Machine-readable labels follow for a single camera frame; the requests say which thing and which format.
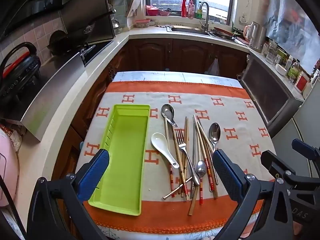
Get white ceramic spoon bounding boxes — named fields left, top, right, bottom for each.
left=151, top=132, right=180, bottom=169

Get low steel splash guard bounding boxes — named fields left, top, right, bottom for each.
left=20, top=52, right=87, bottom=142

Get black wok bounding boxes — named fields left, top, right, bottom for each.
left=47, top=9, right=117, bottom=55

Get pile of mixed chopsticks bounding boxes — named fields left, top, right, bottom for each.
left=163, top=115, right=220, bottom=217

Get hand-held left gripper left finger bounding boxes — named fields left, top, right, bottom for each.
left=26, top=149, right=110, bottom=240

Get large metal spoon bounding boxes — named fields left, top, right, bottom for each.
left=209, top=122, right=222, bottom=185

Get steel kitchen faucet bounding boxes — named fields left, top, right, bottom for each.
left=199, top=2, right=210, bottom=30

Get steel sink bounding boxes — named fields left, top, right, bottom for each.
left=167, top=25, right=213, bottom=35

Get metal fork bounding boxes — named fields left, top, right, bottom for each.
left=176, top=129, right=201, bottom=187

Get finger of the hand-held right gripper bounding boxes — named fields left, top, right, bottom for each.
left=260, top=150, right=297, bottom=182
left=291, top=138, right=320, bottom=161

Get green plastic utensil tray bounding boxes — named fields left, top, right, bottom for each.
left=88, top=104, right=151, bottom=216

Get leaning cutting board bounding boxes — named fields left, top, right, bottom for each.
left=125, top=0, right=143, bottom=18

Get black glass stove top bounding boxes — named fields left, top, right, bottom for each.
left=82, top=40, right=114, bottom=67

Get orange patterned blanket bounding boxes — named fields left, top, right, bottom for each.
left=76, top=81, right=277, bottom=234

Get short metal soup spoon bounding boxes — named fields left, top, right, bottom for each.
left=161, top=104, right=178, bottom=128

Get wall poster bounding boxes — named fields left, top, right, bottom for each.
left=265, top=0, right=319, bottom=64

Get glass jars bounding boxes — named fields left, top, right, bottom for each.
left=265, top=40, right=278, bottom=64

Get red frying pan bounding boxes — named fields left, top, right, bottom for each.
left=213, top=27, right=234, bottom=37

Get pink plastic appliance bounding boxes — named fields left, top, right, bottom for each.
left=0, top=127, right=20, bottom=208

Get tall steel stove panel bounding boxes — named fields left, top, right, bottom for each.
left=62, top=0, right=115, bottom=43

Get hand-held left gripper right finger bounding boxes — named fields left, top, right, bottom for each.
left=210, top=149, right=293, bottom=240

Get steel electric kettle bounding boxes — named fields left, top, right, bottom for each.
left=244, top=21, right=267, bottom=53

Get white plastic bag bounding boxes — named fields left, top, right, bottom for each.
left=207, top=57, right=220, bottom=76

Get brown wooden kitchen cabinets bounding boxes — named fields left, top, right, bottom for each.
left=57, top=37, right=250, bottom=155

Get small metal spoon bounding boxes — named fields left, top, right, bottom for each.
left=196, top=160, right=207, bottom=188

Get brown wooden chopstick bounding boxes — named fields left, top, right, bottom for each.
left=181, top=116, right=189, bottom=202

